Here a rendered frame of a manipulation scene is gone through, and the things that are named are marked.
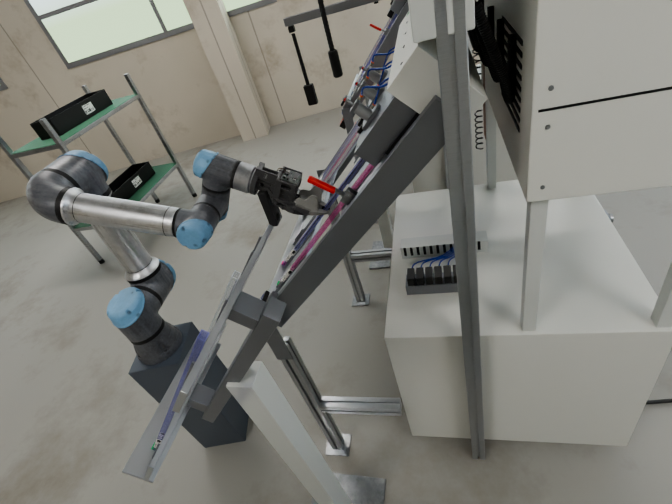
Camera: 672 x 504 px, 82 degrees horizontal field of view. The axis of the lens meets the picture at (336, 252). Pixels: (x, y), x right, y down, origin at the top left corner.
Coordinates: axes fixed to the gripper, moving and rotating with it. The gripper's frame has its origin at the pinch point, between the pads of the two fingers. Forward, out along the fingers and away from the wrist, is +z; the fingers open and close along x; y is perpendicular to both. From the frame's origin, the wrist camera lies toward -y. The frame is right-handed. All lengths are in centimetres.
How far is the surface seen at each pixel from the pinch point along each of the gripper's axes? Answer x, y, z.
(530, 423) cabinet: -21, -35, 80
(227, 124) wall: 328, -171, -138
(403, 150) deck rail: -21.0, 33.6, 9.5
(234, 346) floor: 23, -118, -21
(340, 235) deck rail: -21.0, 11.1, 4.8
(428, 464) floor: -28, -68, 62
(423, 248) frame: 9.9, -8.7, 32.9
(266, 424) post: -49, -23, 3
